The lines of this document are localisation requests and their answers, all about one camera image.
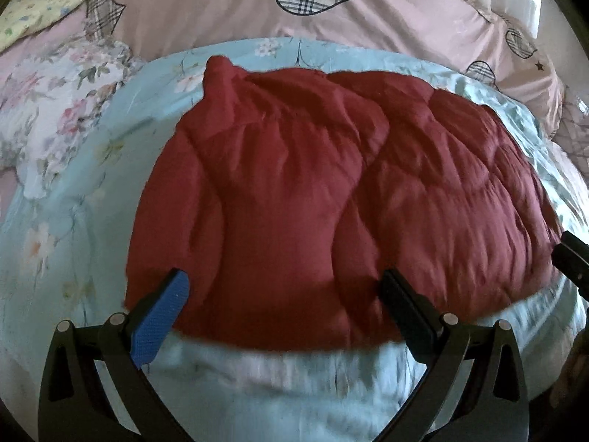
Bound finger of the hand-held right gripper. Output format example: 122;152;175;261
553;245;589;305
560;230;589;263

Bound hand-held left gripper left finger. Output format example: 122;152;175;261
39;267;190;442

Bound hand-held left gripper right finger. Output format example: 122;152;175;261
368;269;531;442

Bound red puffer jacket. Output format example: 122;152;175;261
123;55;564;348

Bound light blue floral bedsheet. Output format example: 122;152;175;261
0;37;589;442

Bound white floral pillow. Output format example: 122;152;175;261
0;39;143;199

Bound white headboard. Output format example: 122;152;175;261
525;0;576;116

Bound pink duvet with plaid hearts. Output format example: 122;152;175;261
85;0;567;141

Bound yellow floral pillow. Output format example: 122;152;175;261
0;0;99;51

